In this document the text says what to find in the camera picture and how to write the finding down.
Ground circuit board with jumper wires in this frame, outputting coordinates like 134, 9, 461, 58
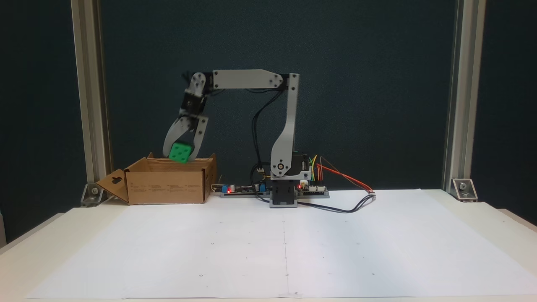
297, 180, 329, 193

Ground grey board mounting plate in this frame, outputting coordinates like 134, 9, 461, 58
220, 191, 330, 199

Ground metal corner bracket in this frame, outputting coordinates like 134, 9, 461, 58
451, 178, 479, 203
81, 182, 104, 207

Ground wide curved grey gripper finger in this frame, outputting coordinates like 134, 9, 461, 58
163, 116, 190, 159

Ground orange red wire bundle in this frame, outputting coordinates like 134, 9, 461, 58
315, 156, 375, 194

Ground aluminium frame post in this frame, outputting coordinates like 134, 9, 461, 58
70, 0, 113, 198
441, 0, 487, 193

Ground open cardboard box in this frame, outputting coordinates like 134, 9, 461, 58
96, 153, 218, 206

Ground dark cable with white connector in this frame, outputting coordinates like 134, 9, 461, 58
252, 191, 376, 213

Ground blue circuit board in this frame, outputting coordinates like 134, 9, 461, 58
221, 181, 270, 195

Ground green dice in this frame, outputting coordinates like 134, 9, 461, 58
169, 142, 194, 164

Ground long black servo cable bundle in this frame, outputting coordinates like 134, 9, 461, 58
251, 87, 287, 194

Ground narrow straight grey gripper finger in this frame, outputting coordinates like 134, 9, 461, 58
188, 117, 209, 162

